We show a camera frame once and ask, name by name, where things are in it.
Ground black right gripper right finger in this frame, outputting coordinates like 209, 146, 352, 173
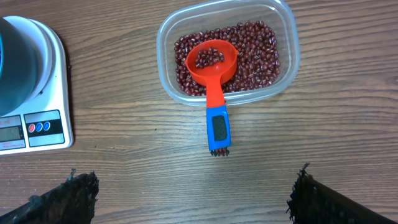
287, 163, 397, 224

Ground red scoop blue handle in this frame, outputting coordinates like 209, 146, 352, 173
185, 40, 239, 157

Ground white kitchen scale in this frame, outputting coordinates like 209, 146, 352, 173
1, 16, 73, 155

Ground clear plastic container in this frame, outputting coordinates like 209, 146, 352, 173
156, 0, 300, 107

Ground red beans in scoop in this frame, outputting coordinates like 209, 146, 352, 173
195, 47, 224, 69

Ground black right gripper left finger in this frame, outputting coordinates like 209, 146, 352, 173
1, 169, 99, 224

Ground red beans pile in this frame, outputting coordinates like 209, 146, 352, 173
174, 21, 280, 96

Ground blue bowl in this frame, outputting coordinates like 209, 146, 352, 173
1, 17, 41, 116

